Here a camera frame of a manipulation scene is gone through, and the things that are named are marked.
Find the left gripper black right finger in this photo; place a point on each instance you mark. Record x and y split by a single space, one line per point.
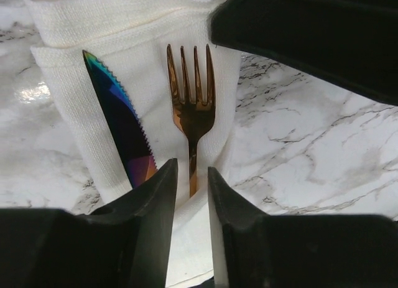
253 249

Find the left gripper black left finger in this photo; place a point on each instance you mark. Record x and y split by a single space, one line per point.
125 243

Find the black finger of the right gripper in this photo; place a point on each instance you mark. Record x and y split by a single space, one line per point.
349 43

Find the iridescent purple utensil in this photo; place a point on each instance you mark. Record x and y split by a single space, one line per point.
126 129

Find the rose gold fork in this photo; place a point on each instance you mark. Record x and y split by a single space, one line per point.
194 115

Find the white cloth napkin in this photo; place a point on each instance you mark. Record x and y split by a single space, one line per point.
130 37

